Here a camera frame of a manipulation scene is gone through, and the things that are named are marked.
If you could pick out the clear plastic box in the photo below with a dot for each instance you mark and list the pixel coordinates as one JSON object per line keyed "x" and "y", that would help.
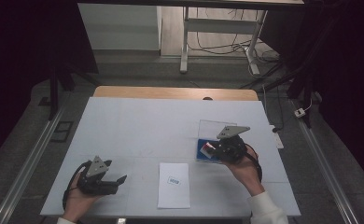
{"x": 199, "y": 155}

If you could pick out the white cabinet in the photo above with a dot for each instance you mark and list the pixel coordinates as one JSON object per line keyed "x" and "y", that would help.
{"x": 118, "y": 28}

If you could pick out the dark floor socket plate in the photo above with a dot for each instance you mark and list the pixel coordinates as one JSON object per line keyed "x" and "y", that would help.
{"x": 62, "y": 131}

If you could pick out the small white adapter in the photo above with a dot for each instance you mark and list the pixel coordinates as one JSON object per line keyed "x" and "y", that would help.
{"x": 300, "y": 112}

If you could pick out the white desk frame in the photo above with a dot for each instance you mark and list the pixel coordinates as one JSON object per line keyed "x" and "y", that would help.
{"x": 220, "y": 25}

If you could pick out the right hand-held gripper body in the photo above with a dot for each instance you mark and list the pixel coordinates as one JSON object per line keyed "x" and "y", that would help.
{"x": 231, "y": 149}

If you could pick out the person's right hand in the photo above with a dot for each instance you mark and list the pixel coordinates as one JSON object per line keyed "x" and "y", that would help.
{"x": 248, "y": 171}

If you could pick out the black metal stand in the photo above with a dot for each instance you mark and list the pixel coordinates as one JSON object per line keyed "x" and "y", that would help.
{"x": 53, "y": 93}

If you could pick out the large white table cover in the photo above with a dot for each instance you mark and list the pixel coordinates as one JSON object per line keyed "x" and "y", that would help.
{"x": 139, "y": 130}

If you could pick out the black curtain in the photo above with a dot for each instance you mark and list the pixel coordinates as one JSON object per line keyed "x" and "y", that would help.
{"x": 21, "y": 62}
{"x": 342, "y": 77}

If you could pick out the aluminium floor rail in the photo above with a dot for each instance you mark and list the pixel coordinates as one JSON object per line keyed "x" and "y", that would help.
{"x": 323, "y": 161}
{"x": 30, "y": 161}

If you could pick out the metal table bracket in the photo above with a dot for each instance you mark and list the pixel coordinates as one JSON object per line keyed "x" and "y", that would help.
{"x": 121, "y": 221}

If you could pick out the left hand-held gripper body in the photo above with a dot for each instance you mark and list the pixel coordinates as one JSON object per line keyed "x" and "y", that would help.
{"x": 96, "y": 186}

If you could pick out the person's left hand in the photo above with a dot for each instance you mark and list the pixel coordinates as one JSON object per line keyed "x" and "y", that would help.
{"x": 76, "y": 203}

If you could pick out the white paper sheet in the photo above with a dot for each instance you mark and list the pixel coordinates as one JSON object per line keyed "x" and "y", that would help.
{"x": 174, "y": 196}

